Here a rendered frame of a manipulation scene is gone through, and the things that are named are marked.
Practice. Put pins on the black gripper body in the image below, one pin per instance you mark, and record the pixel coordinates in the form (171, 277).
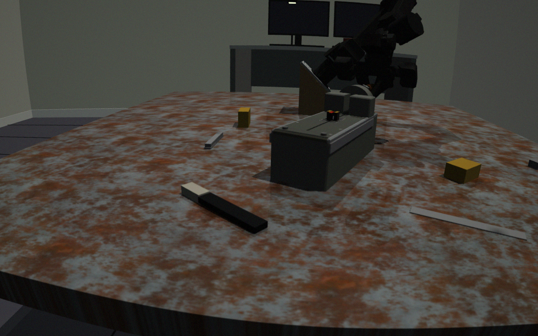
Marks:
(344, 67)

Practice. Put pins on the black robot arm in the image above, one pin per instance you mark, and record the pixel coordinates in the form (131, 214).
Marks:
(394, 23)

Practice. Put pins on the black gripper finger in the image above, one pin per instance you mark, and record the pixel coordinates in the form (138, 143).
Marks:
(361, 74)
(383, 81)

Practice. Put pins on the grey flat bar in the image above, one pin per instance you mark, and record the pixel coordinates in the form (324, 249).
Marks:
(469, 223)

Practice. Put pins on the dark grey rectangular bar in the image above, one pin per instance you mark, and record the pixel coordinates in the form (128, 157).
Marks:
(214, 140)

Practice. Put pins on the black flat bar with beige end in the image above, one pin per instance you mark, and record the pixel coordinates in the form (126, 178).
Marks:
(225, 208)

